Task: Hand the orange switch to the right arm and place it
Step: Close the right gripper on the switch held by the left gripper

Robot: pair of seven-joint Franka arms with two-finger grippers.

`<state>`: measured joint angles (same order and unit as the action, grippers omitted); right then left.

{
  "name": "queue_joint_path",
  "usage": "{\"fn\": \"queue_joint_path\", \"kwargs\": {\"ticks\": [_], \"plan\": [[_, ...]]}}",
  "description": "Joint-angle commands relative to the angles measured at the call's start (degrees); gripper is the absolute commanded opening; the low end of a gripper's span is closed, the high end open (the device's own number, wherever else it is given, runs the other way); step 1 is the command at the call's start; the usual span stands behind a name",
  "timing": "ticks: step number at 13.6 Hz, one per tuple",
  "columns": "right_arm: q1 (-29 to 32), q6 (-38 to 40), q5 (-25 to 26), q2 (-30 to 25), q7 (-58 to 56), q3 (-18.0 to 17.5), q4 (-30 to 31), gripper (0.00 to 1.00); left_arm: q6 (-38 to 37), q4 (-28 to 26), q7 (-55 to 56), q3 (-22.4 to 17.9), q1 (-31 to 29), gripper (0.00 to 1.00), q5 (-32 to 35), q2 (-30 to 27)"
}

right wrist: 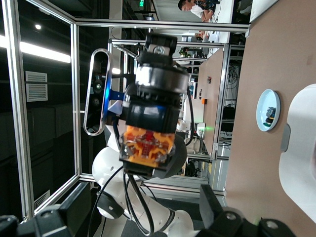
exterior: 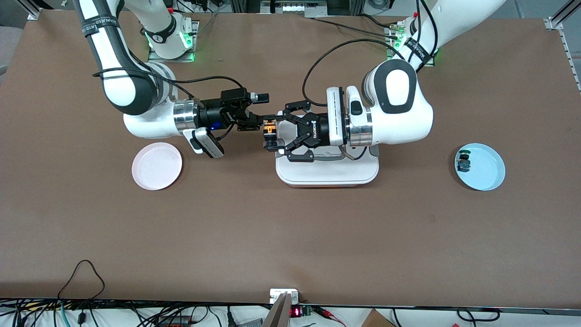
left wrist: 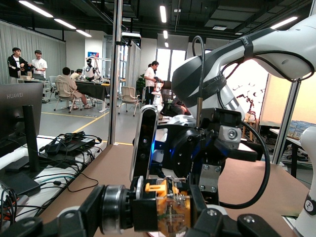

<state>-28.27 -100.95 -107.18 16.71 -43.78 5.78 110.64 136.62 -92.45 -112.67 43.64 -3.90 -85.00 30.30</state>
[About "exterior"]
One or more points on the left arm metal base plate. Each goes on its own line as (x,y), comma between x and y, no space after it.
(388,50)

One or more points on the short aluminium profile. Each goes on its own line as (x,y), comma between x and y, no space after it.
(34,11)

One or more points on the green terminal block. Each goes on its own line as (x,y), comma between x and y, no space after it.
(307,310)

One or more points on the red digit display module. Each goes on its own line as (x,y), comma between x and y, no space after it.
(296,312)

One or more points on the orange push button switch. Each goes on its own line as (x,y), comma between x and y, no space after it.
(270,128)

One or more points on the orange black device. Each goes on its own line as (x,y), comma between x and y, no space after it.
(174,323)

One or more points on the small white box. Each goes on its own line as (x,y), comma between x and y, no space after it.
(278,295)

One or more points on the pink round plate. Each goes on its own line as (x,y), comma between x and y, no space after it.
(156,165)

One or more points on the aluminium bar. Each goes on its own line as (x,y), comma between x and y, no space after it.
(279,315)

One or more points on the aluminium frame structure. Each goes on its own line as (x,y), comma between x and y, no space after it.
(245,5)

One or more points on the green push button switch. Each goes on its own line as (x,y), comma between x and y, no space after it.
(464,163)

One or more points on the grey lunch box latch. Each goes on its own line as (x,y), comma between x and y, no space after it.
(374,152)

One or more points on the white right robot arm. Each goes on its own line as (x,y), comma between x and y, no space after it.
(150,127)

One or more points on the light blue round plate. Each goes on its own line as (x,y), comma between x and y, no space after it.
(488,170)

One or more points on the white power strip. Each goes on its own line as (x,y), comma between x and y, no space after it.
(304,7)

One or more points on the red clip lead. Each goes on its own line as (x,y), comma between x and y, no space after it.
(327,312)

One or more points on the brown cardboard piece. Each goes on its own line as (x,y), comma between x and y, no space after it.
(376,320)

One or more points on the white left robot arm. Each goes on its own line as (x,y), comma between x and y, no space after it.
(399,113)

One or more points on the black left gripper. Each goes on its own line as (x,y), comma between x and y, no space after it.
(318,128)

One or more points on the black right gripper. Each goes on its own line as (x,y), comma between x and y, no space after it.
(209,116)

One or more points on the perforated aluminium rail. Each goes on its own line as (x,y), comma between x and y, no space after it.
(573,63)

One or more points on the grey power adapter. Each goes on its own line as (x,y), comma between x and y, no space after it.
(249,323)

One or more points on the white lunch box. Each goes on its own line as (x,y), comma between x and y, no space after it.
(327,175)

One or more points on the diagonal aluminium profile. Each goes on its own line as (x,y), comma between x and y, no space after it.
(560,16)

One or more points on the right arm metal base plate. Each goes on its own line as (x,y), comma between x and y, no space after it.
(195,45)

